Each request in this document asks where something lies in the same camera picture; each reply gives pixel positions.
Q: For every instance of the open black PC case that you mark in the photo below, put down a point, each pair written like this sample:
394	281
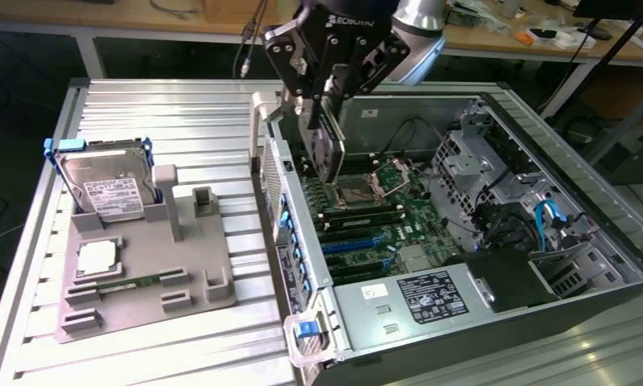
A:
514	321

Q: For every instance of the green motherboard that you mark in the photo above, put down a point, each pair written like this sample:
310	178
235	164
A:
407	225

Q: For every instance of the grey power supply unit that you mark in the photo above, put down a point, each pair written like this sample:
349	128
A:
407	305

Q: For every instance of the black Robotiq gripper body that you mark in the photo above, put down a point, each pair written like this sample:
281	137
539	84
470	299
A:
347	18

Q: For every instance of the grey parts rack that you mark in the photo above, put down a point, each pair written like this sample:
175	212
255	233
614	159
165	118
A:
143	289

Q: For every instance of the black fan shroud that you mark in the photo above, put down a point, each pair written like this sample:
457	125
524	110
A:
503	277

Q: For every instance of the CPU socket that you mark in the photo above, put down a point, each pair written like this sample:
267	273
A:
359	195

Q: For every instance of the wooden workbench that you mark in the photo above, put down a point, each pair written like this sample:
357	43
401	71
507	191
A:
138	16

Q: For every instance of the black installed RAM stick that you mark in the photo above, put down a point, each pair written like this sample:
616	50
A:
361	219

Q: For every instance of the black slanted stand pole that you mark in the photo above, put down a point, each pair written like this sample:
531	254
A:
622	36

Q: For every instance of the open metal socket cover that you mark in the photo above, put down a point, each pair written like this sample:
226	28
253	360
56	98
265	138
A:
393	177

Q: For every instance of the blue expansion slot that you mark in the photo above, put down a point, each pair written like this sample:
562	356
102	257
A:
353	244

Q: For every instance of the metal disk bay cage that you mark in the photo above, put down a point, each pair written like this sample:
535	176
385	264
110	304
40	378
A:
466	165

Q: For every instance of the black graphics card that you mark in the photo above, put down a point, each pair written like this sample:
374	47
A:
326	153

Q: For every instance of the blue case latch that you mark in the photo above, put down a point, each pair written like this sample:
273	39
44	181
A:
305	329

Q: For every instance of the silver CPU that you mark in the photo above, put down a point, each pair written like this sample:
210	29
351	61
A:
97	258

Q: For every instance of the orange small item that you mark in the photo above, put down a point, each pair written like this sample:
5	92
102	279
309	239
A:
523	37

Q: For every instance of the hard disk in blue carrier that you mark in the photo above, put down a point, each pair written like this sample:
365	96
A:
106	181

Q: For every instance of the green RAM stick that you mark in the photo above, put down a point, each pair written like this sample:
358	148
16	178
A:
127	283

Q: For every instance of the silver chipset heatsink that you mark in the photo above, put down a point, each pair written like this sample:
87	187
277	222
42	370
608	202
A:
417	258

